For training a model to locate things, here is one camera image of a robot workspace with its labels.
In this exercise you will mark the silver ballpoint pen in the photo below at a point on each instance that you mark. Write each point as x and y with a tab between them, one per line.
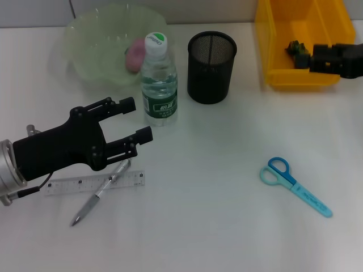
93	198

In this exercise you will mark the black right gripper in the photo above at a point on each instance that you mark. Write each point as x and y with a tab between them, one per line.
353	62

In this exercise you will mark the yellow plastic bin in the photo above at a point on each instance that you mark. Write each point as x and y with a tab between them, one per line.
283	28

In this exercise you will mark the silver plug on left wrist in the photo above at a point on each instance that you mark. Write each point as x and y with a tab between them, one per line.
32	131

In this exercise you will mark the clear plastic ruler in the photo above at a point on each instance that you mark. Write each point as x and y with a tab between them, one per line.
71	184

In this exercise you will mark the clear water bottle green label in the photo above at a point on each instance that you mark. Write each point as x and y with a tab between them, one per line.
160	107

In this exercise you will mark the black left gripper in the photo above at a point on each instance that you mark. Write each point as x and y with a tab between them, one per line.
62	147

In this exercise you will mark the pink toy peach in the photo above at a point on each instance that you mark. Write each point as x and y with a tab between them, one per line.
134	61

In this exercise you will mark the black mesh pen holder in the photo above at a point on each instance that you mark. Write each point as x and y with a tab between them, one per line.
208	85

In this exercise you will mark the green translucent plastic bowl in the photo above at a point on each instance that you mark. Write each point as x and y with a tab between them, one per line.
93	34

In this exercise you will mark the blue scissors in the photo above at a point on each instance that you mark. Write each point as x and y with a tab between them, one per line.
309	198

